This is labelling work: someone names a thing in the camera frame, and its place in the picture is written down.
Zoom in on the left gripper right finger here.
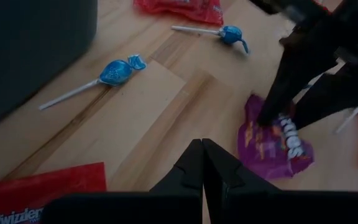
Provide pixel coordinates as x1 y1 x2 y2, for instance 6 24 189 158
203 138 279 195

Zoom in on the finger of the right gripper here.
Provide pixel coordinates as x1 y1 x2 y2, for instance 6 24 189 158
256 30 338 127
292 62 358 130

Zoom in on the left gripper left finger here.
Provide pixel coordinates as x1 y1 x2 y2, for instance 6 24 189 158
149 138 204 194

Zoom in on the purple Skittles candy pack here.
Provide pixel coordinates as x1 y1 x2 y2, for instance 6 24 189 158
237 94 316 181

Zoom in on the red Twizzlers candy pack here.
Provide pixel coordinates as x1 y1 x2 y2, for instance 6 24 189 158
0 161 108 224
132 0 225 27

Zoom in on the teal plastic bin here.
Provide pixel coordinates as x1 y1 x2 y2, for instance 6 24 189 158
0 0 98 138

